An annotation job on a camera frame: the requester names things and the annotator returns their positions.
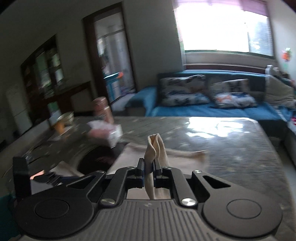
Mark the blue sofa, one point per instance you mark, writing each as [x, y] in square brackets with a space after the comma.
[148, 101]

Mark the left butterfly pillow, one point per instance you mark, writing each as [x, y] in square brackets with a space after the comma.
[180, 91]

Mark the tissue box with tissues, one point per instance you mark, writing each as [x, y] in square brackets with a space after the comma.
[104, 133]

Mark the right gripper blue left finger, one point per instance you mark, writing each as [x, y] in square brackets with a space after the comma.
[120, 182]

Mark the white refrigerator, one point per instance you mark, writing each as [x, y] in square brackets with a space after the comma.
[18, 109]

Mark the right butterfly pillow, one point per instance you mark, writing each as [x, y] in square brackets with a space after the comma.
[232, 94]

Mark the cream white garment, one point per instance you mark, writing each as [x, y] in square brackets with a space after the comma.
[155, 151]

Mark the dark wooden cabinet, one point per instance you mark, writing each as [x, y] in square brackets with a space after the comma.
[45, 85]

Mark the orange bread piece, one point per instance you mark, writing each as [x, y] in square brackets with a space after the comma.
[59, 127]

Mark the beige cushion on sofa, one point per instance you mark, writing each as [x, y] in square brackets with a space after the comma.
[278, 93]

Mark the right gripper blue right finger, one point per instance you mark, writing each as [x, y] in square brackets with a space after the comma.
[173, 179]

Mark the white ceramic bowl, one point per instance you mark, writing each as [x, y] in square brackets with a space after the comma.
[67, 118]

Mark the black round induction cooktop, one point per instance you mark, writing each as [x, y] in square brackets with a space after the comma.
[99, 158]

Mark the colourful pinwheel toy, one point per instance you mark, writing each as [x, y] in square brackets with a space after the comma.
[286, 54]

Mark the white plush toy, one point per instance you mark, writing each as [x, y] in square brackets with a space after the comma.
[271, 70]

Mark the butterfly pillow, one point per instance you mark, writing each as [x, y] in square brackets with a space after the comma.
[180, 91]
[232, 94]

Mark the window with frame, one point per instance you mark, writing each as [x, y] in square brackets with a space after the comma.
[224, 26]

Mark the pink cartoon water bottle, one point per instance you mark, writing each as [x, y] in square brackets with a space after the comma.
[102, 110]

